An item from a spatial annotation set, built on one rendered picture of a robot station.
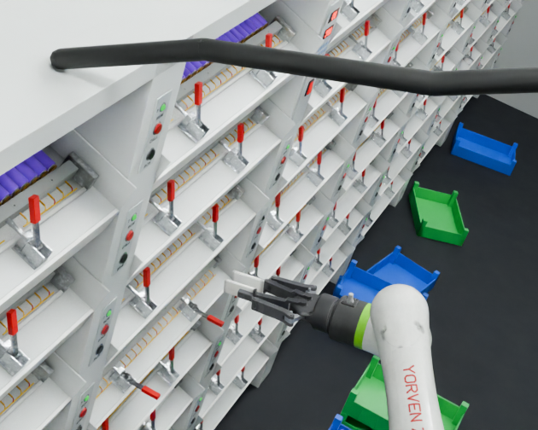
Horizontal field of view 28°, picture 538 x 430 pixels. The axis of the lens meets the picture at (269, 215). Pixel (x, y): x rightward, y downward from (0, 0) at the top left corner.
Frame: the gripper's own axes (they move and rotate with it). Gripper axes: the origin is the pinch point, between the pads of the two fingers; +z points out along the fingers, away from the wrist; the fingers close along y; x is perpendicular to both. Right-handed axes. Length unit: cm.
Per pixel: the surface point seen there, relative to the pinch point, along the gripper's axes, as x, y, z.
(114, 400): 8.0, 36.2, 8.5
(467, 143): 96, -308, 16
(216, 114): -48, 23, -2
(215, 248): -10.8, 6.3, 4.1
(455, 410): 72, -75, -38
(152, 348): 7.2, 19.7, 9.8
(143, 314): -10.8, 33.1, 4.9
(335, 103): -13, -70, 9
